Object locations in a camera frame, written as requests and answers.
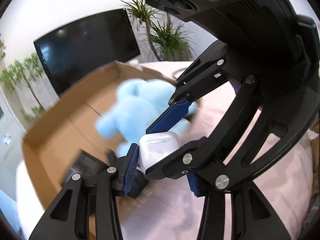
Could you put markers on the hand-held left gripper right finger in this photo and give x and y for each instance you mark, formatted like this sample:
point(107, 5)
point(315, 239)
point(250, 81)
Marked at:
point(196, 186)

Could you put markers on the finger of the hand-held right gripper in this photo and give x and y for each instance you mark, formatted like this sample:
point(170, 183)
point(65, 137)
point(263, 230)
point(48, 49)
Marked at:
point(197, 152)
point(171, 116)

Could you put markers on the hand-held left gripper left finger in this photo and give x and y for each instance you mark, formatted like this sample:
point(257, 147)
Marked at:
point(130, 172)

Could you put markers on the white earbuds case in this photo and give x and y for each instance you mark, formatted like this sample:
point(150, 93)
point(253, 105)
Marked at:
point(155, 147)

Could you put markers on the light blue plush toy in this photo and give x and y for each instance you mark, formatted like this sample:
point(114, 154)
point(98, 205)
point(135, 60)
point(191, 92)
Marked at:
point(135, 105)

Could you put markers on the brown cardboard box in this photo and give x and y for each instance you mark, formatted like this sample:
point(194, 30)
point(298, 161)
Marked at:
point(75, 120)

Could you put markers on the tall green palm plant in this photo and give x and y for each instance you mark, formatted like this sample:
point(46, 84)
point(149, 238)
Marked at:
point(170, 40)

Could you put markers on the white glass-door cabinet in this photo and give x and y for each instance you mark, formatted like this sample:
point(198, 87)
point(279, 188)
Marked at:
point(10, 135)

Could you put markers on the small leafy green tree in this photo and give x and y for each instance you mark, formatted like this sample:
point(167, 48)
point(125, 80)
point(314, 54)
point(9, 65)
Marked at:
point(22, 75)

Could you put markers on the trailing green plant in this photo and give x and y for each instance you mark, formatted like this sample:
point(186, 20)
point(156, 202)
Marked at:
point(2, 46)

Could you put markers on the black wall television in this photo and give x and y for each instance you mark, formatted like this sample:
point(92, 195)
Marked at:
point(85, 47)

